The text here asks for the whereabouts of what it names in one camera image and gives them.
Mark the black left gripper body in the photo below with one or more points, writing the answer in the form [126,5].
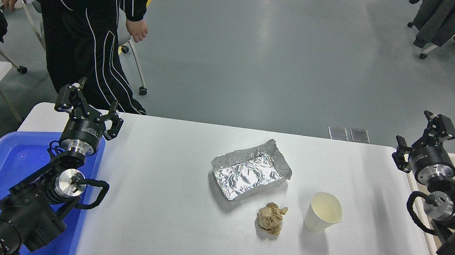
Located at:
[83,131]

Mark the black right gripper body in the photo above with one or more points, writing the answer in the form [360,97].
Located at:
[431,157]

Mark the white paper cup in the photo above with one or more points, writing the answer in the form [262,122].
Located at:
[319,215]

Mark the crumpled tan paper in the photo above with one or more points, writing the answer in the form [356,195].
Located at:
[269,220]

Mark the person's left hand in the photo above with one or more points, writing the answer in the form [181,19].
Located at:
[137,30]

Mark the white wheeled chair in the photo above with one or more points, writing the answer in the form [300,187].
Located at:
[136,67]

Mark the metal floor plate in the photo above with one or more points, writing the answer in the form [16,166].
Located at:
[338,133]

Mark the person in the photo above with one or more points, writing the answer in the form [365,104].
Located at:
[77,23]

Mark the blue plastic tray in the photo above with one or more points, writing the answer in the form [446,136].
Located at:
[4,163]

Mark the dark grey jacket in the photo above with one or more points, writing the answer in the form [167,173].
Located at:
[437,18]

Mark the silver foil tray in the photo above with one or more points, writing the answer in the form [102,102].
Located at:
[248,174]

